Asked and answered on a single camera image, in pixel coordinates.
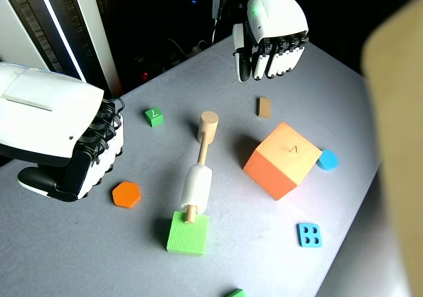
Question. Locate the orange hexagon block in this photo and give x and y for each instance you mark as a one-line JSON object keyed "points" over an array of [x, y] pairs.
{"points": [[126, 195]]}

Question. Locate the wooden mallet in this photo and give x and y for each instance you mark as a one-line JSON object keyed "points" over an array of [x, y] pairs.
{"points": [[208, 125]]}

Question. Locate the white power plug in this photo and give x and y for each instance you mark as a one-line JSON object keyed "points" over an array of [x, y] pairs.
{"points": [[199, 48]]}

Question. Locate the white black striped cabinet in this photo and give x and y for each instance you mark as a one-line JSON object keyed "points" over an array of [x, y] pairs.
{"points": [[89, 19]]}

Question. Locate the small green letter block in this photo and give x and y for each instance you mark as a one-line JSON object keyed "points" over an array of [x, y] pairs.
{"points": [[154, 117], [236, 293]]}

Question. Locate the blurred tan panel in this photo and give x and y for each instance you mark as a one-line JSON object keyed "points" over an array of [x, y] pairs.
{"points": [[403, 111]]}

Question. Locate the blue round disc block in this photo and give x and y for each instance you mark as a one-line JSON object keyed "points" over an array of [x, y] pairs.
{"points": [[328, 160]]}

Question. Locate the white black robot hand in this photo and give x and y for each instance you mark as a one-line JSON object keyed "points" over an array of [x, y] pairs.
{"points": [[274, 12], [46, 118]]}

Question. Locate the blue square four-hole block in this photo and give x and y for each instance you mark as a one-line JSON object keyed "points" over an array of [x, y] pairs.
{"points": [[309, 230]]}

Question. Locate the large orange cube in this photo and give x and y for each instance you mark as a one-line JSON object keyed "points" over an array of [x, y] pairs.
{"points": [[271, 174]]}

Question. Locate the grey table cloth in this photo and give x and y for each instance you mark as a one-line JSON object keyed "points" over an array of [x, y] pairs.
{"points": [[99, 260]]}

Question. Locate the large green foam cube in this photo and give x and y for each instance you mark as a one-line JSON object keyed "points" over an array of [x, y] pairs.
{"points": [[188, 237]]}

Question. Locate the small wooden rectangular block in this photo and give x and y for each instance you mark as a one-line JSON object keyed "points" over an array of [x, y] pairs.
{"points": [[264, 107]]}

